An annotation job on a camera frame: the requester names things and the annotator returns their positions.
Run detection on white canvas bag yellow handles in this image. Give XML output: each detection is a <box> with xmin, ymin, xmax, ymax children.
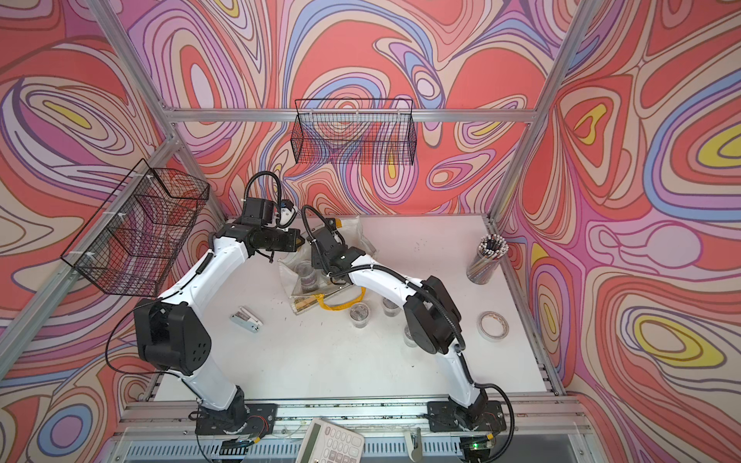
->
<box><xmin>278</xmin><ymin>242</ymin><xmax>366</xmax><ymax>316</ymax></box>

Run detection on seed jar purple label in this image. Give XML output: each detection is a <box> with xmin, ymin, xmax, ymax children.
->
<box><xmin>349</xmin><ymin>302</ymin><xmax>372</xmax><ymax>329</ymax></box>

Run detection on seed jar removed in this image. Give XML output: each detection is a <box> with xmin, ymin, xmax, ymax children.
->
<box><xmin>382</xmin><ymin>298</ymin><xmax>401</xmax><ymax>318</ymax></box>
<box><xmin>403</xmin><ymin>325</ymin><xmax>418</xmax><ymax>348</ymax></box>

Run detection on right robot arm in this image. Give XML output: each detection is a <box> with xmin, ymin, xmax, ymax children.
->
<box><xmin>300</xmin><ymin>206</ymin><xmax>515</xmax><ymax>433</ymax></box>

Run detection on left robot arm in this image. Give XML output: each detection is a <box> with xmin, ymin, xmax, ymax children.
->
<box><xmin>132</xmin><ymin>171</ymin><xmax>304</xmax><ymax>434</ymax></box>

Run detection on seed jar green label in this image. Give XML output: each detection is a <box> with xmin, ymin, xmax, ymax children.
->
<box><xmin>295</xmin><ymin>260</ymin><xmax>318</xmax><ymax>293</ymax></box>

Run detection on silver stapler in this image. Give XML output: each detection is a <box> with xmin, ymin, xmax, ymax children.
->
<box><xmin>230</xmin><ymin>307</ymin><xmax>262</xmax><ymax>333</ymax></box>

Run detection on pencil holder with pencils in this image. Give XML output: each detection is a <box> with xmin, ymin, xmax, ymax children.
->
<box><xmin>466</xmin><ymin>233</ymin><xmax>509</xmax><ymax>285</ymax></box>

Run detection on tape roll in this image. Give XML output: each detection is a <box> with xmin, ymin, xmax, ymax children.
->
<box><xmin>477</xmin><ymin>311</ymin><xmax>511</xmax><ymax>343</ymax></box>

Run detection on white calculator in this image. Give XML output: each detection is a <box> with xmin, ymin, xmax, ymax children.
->
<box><xmin>295</xmin><ymin>418</ymin><xmax>365</xmax><ymax>463</ymax></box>

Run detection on left wire basket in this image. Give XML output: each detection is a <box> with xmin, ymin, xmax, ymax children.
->
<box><xmin>61</xmin><ymin>160</ymin><xmax>210</xmax><ymax>298</ymax></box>

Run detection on wire basket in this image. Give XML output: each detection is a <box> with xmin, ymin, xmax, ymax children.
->
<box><xmin>61</xmin><ymin>160</ymin><xmax>210</xmax><ymax>298</ymax></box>
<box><xmin>291</xmin><ymin>96</ymin><xmax>418</xmax><ymax>165</ymax></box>

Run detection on back wire basket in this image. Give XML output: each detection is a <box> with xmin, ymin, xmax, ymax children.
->
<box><xmin>291</xmin><ymin>96</ymin><xmax>418</xmax><ymax>165</ymax></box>

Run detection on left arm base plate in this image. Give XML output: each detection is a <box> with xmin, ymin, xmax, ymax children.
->
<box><xmin>188</xmin><ymin>403</ymin><xmax>278</xmax><ymax>438</ymax></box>

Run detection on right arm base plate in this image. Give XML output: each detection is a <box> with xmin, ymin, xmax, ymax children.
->
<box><xmin>424</xmin><ymin>400</ymin><xmax>508</xmax><ymax>434</ymax></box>

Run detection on white clip at front rail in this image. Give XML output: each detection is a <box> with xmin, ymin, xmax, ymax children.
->
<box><xmin>403</xmin><ymin>428</ymin><xmax>424</xmax><ymax>463</ymax></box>

